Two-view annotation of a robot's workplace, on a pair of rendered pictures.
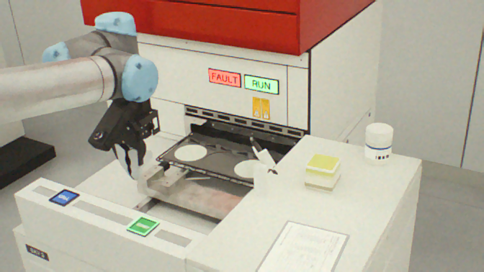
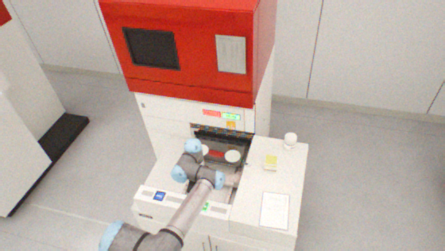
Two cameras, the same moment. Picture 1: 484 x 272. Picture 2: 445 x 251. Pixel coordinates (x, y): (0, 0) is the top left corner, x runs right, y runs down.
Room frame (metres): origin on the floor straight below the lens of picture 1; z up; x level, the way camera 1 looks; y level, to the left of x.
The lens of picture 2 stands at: (0.10, 0.29, 2.46)
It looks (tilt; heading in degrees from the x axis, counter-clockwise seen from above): 45 degrees down; 349
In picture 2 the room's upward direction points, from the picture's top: 5 degrees counter-clockwise
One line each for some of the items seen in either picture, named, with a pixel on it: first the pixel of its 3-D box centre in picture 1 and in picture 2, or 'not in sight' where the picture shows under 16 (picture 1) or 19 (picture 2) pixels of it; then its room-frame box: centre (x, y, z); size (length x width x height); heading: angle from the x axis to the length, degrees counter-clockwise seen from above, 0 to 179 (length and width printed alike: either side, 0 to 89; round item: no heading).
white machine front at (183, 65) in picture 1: (195, 93); (195, 117); (1.64, 0.15, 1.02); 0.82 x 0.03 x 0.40; 59
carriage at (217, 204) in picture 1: (196, 198); (212, 175); (1.26, 0.14, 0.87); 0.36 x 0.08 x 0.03; 59
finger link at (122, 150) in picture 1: (132, 156); not in sight; (1.03, 0.25, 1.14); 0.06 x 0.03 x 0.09; 148
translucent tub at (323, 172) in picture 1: (323, 173); (271, 163); (1.15, -0.19, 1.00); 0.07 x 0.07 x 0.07; 62
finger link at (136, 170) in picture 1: (142, 160); not in sight; (1.02, 0.22, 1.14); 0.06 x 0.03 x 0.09; 148
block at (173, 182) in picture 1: (173, 182); not in sight; (1.30, 0.21, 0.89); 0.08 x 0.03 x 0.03; 149
